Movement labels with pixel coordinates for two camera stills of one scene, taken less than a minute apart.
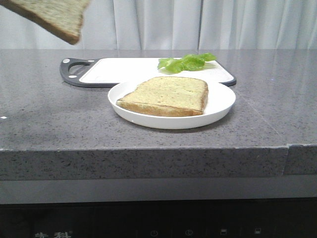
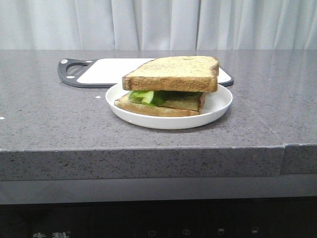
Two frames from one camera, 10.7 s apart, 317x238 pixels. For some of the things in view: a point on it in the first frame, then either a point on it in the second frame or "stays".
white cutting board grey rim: [81, 72] stays
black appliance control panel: [282, 217] stays
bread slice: [63, 18] to [183, 74]
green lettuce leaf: [189, 62] to [156, 97]
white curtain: [154, 25] stays
